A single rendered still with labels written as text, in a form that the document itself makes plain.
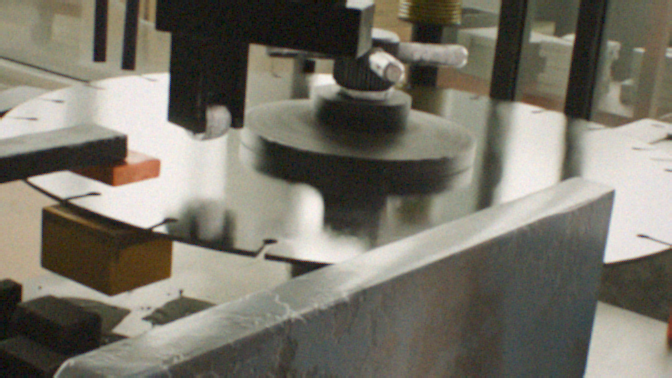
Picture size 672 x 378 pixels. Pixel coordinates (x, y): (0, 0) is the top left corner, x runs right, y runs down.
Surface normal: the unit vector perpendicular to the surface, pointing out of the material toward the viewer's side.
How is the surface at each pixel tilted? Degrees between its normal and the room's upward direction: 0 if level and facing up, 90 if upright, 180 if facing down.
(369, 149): 5
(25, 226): 0
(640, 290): 90
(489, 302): 90
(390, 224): 0
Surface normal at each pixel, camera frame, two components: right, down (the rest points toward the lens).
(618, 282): -0.61, 0.18
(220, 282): 0.09, -0.95
